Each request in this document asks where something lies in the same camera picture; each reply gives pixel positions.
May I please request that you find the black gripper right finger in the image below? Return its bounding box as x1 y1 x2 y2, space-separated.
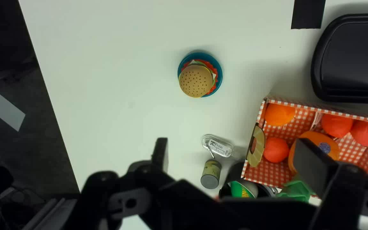
293 138 368 230

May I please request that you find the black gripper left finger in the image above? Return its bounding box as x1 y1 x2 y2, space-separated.
79 137 181 230

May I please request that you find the orange pineapple plush toy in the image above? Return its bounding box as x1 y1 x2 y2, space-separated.
277 130 341 204

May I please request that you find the orange checkered cardboard box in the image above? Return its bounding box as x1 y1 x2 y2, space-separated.
239 98 368 189

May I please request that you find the yellow pineapple slice toy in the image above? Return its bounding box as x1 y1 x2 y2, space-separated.
247 124 267 169

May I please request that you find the orange toy ball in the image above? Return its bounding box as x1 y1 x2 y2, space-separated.
263 102 296 128

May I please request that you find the black oven tray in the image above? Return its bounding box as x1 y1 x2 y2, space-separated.
310 13 368 105

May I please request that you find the toy burger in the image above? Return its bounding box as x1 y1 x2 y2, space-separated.
178 59 217 98

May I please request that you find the black bowl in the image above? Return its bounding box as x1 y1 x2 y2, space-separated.
217 161 279 202

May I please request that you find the small tin can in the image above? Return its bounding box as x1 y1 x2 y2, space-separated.
199 158 222 190

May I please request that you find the clear plastic wrapper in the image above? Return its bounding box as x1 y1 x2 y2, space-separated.
201 133 234 160

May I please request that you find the grey floor tape strip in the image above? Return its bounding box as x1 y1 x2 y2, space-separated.
0 86 27 133

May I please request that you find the black tape patch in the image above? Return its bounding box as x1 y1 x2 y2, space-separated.
290 0 327 31

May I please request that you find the small teal saucer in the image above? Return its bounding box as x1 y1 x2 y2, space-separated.
176 50 225 98

